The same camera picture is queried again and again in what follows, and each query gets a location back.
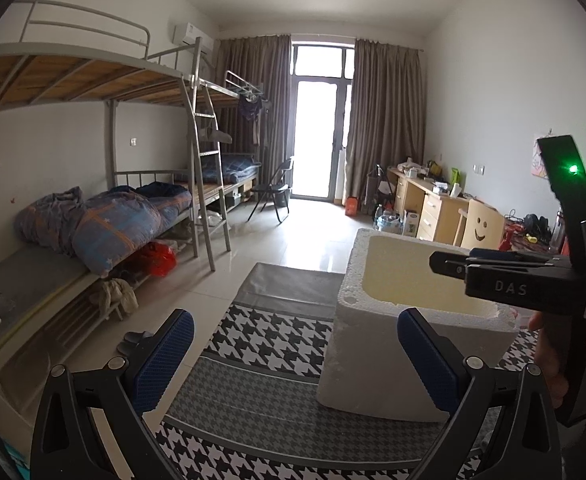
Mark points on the person's right hand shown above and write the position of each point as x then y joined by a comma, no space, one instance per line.
548,355

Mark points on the pink wall picture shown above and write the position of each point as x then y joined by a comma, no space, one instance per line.
540,165

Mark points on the houndstooth tablecloth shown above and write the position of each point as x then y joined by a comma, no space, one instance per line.
273,330

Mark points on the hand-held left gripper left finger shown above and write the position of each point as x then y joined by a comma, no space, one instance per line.
165,360

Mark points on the grey metal bunk bed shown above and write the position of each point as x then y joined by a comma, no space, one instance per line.
73,67
233,91

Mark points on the brown curtain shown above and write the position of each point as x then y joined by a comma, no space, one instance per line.
383,110
258,105

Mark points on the grey metal bed ladder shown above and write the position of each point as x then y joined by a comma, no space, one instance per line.
205,155

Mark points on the grey mattress sheet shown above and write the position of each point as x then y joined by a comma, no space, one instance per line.
38,270

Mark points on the dark blue folded quilt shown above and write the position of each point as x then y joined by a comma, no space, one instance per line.
238,165

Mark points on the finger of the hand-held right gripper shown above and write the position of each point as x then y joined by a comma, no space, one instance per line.
498,253
448,265

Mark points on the black folding chair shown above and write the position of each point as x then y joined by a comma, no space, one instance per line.
273,187

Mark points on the dark slippers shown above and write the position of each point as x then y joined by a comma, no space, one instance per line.
135,342

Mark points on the orange floor container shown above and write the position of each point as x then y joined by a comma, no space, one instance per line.
351,206

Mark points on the glass balcony door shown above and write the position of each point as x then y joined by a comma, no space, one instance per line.
318,120

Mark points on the white air conditioner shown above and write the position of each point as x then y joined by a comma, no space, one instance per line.
193,36

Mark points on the blue orange plaid quilt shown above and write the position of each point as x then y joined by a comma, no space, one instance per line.
118,220

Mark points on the black headphones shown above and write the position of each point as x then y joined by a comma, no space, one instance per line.
535,225

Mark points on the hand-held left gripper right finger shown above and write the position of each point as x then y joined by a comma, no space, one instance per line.
425,360

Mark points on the green paper bag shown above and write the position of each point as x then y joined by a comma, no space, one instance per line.
454,176

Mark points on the white cardboard box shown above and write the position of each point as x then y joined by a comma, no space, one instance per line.
410,223

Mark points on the hanging dark clothes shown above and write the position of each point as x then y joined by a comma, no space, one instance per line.
250,110

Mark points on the wooden smiley face chair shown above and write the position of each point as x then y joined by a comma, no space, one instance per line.
480,225

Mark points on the white foam box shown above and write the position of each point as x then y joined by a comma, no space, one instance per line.
363,360

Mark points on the pack of water bottles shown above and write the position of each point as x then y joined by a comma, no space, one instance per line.
388,222

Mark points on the red plastic bag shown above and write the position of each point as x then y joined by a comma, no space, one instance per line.
158,260

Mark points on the light wooden desk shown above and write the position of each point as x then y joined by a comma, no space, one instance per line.
438,210

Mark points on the beige crumpled cloth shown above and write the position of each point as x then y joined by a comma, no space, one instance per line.
115,297

